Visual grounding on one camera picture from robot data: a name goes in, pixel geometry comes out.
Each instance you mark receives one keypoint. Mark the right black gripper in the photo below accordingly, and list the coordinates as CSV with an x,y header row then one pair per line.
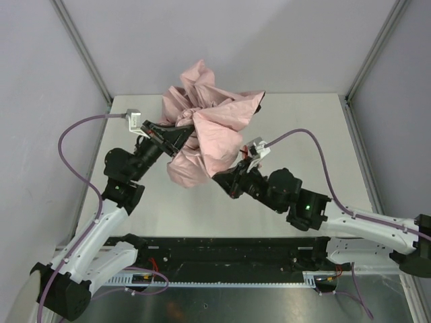
x,y
236,178

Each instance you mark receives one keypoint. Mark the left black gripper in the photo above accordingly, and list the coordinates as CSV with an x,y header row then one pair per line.
x,y
160,138

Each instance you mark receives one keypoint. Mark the pink folding umbrella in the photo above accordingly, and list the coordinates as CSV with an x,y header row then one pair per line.
x,y
218,117

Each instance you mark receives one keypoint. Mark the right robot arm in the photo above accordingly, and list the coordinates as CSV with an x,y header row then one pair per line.
x,y
407,239

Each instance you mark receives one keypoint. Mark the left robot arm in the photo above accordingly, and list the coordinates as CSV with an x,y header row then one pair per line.
x,y
70,280

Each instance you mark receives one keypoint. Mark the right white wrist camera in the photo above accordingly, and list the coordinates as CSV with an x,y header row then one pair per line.
x,y
257,148

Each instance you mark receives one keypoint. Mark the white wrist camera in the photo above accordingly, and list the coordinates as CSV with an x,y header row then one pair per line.
x,y
133,117
257,148

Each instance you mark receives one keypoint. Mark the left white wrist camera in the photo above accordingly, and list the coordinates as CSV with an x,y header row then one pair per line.
x,y
133,117

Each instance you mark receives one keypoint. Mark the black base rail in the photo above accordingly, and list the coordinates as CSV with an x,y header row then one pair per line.
x,y
233,260

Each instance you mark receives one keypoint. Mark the white slotted cable duct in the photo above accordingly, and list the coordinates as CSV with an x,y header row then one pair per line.
x,y
131,279

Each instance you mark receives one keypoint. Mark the right aluminium frame post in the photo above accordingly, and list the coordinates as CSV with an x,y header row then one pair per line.
x,y
394,17

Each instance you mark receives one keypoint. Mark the aluminium frame post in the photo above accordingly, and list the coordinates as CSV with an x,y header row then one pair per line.
x,y
81,48
394,17

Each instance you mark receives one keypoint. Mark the left aluminium frame post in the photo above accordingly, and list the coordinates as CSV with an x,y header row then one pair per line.
x,y
81,48

